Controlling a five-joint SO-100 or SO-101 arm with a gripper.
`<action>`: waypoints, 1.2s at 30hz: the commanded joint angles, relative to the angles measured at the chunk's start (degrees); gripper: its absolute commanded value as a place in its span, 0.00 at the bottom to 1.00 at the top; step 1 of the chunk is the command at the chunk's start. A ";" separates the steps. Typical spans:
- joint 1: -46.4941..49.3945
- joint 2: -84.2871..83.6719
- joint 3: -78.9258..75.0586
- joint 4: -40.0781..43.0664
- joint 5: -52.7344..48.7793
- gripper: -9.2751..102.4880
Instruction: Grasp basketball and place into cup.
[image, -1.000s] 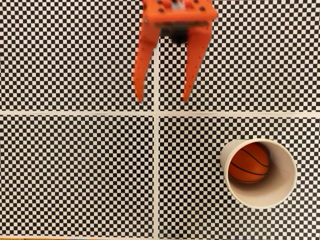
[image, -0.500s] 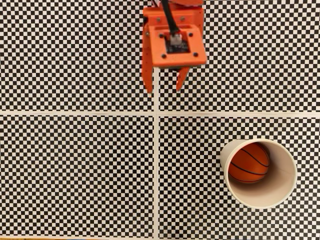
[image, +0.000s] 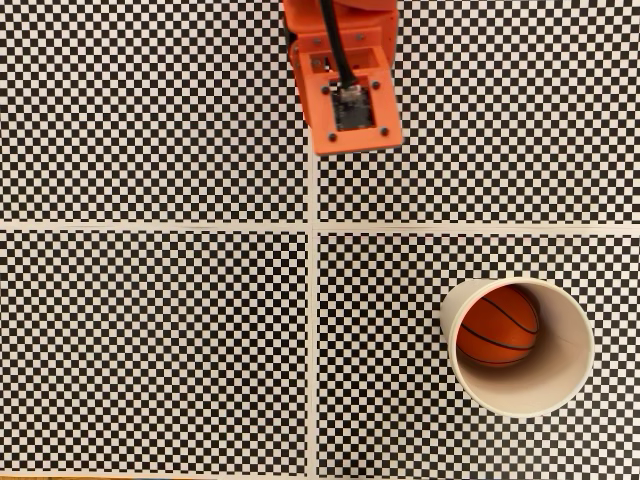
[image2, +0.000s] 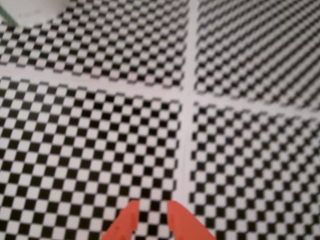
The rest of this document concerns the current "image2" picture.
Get black white checkerboard paper sheet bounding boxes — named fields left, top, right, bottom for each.
left=0, top=72, right=187, bottom=240
left=0, top=0, right=192, bottom=95
left=187, top=99, right=320, bottom=240
left=191, top=0, right=320, bottom=115

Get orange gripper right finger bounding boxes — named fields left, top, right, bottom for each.
left=166, top=199, right=217, bottom=240

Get cream paper cup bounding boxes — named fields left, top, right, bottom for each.
left=0, top=0, right=69, bottom=28

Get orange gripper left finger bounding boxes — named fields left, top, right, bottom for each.
left=100, top=199, right=140, bottom=240

